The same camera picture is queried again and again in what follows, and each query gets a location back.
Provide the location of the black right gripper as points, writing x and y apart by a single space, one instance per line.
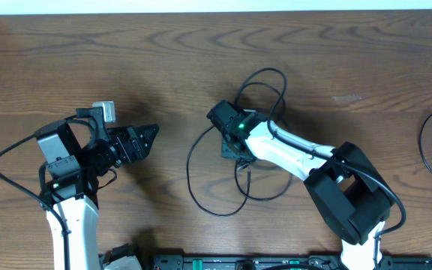
227 154

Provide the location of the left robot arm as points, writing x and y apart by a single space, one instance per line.
69 182

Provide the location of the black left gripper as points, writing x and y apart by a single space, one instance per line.
139 151

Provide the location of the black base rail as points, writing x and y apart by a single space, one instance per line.
276 261

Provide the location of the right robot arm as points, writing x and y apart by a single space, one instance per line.
345 187

